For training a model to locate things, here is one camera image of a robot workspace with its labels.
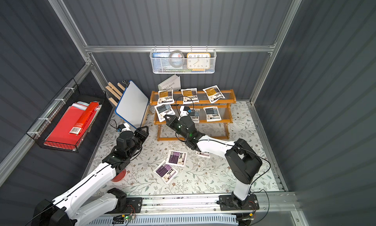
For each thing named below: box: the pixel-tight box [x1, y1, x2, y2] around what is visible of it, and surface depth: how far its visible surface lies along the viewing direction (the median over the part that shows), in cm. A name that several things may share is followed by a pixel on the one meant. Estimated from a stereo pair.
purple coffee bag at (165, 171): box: [153, 159, 179, 184], surface depth 86 cm
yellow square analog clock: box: [186, 52, 212, 72], surface depth 90 cm
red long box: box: [69, 101, 100, 136], surface depth 74 cm
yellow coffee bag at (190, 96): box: [180, 88, 200, 105], surface depth 84 cm
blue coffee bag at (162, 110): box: [154, 104, 176, 123], surface depth 83 cm
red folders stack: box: [43, 101, 102, 151], surface depth 73 cm
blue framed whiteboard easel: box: [105, 80, 150, 130], surface depth 95 cm
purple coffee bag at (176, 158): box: [165, 150, 188, 167], surface depth 91 cm
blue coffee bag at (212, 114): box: [203, 106, 222, 122], surface depth 93 cm
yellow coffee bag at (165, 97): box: [157, 89, 175, 105], surface depth 82 cm
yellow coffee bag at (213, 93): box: [202, 84, 226, 104], surface depth 84 cm
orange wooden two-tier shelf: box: [149, 89, 237, 141], surface depth 84 cm
